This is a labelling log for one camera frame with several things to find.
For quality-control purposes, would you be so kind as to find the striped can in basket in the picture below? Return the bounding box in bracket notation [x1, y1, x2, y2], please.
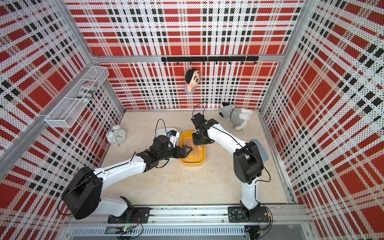
[77, 81, 97, 103]

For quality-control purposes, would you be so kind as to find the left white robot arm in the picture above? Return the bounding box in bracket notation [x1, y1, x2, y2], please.
[60, 135, 193, 222]

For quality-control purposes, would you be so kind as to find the white alarm clock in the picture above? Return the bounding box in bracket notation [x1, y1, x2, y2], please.
[106, 125, 127, 145]

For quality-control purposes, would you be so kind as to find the yellow storage box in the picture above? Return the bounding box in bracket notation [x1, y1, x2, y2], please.
[180, 131, 206, 167]

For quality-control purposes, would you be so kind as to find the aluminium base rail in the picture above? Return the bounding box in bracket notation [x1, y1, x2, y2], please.
[59, 204, 316, 240]

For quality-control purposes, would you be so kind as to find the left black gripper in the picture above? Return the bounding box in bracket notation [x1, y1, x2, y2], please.
[158, 144, 193, 161]

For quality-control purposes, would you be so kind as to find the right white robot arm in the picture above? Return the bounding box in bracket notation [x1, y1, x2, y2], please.
[191, 113, 273, 223]

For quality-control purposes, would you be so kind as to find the cartoon boy doll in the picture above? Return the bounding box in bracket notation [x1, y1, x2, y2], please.
[185, 69, 201, 94]

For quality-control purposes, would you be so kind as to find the white wire wall basket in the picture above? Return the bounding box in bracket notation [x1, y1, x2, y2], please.
[45, 66, 109, 129]

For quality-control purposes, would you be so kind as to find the black hook rail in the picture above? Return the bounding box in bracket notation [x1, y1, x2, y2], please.
[161, 56, 259, 64]

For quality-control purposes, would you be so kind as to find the white storage box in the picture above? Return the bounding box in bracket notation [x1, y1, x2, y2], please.
[154, 128, 177, 138]

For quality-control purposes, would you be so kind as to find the grey plush dog toy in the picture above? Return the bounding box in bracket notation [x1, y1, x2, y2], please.
[219, 102, 254, 130]

